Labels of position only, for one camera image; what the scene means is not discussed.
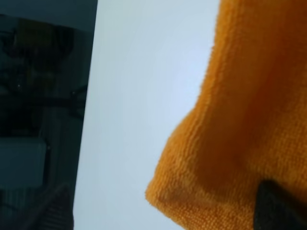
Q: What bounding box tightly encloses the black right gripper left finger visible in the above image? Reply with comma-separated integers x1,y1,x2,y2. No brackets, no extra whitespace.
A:
14,184,74,230

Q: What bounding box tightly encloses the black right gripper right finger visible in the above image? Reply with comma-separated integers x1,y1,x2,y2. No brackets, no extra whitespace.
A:
253,180,307,230

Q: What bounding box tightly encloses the orange towel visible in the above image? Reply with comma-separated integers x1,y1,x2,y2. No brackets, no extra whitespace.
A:
145,0,307,230

